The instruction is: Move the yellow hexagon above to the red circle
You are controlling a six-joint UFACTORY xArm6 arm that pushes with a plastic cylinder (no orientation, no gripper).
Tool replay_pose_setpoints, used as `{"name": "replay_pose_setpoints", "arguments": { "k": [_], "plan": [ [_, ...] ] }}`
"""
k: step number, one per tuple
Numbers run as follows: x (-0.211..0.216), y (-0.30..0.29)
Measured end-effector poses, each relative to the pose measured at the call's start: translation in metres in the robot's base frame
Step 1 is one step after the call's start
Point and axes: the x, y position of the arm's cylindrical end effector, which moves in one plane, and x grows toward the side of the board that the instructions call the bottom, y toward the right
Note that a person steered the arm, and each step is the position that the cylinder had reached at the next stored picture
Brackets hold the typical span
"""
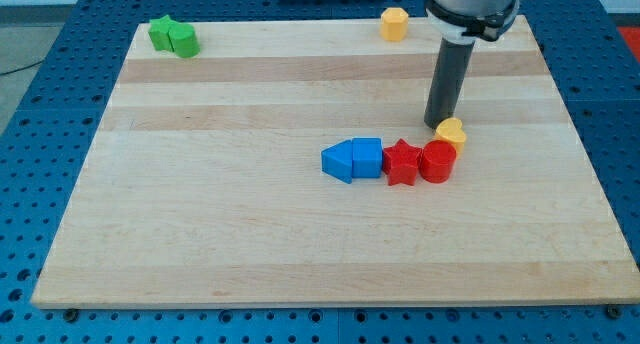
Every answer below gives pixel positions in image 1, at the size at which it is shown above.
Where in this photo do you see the red circle block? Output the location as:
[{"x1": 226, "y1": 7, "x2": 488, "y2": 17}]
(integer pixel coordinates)
[{"x1": 419, "y1": 140, "x2": 457, "y2": 183}]

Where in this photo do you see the yellow hexagon block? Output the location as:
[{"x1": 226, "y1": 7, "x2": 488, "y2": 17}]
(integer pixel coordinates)
[{"x1": 380, "y1": 7, "x2": 409, "y2": 42}]

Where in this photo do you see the green circle block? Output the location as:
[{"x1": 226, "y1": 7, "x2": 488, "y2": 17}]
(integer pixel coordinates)
[{"x1": 168, "y1": 23, "x2": 200, "y2": 58}]

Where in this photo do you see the blue triangle block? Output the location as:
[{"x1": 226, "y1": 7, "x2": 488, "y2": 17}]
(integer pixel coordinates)
[{"x1": 321, "y1": 140, "x2": 353, "y2": 184}]

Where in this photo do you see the blue cube block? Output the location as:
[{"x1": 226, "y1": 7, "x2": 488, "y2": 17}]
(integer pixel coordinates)
[{"x1": 352, "y1": 138, "x2": 383, "y2": 178}]

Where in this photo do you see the red star block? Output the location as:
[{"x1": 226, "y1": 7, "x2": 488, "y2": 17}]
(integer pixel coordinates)
[{"x1": 382, "y1": 139, "x2": 422, "y2": 186}]

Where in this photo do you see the wooden board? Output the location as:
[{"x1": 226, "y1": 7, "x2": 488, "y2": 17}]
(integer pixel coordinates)
[{"x1": 32, "y1": 17, "x2": 639, "y2": 310}]

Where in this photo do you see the yellow heart block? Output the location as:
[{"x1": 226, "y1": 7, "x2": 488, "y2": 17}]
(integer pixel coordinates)
[{"x1": 434, "y1": 117, "x2": 467, "y2": 157}]

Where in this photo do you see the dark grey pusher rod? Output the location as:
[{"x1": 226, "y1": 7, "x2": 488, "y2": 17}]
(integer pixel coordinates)
[{"x1": 424, "y1": 39, "x2": 474, "y2": 129}]

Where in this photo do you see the green star block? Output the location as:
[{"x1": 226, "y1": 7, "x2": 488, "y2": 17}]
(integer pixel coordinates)
[{"x1": 148, "y1": 15, "x2": 179, "y2": 52}]

